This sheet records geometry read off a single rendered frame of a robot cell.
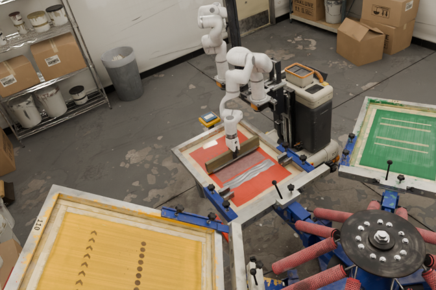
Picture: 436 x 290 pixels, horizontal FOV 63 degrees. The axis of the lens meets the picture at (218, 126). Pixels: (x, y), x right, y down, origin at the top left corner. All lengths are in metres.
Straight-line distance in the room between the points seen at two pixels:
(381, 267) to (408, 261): 0.10
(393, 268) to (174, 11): 4.81
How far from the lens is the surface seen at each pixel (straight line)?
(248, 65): 2.10
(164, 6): 5.56
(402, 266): 1.51
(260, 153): 2.39
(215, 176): 2.29
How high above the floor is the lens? 2.55
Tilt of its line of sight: 37 degrees down
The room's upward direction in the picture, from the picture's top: 11 degrees counter-clockwise
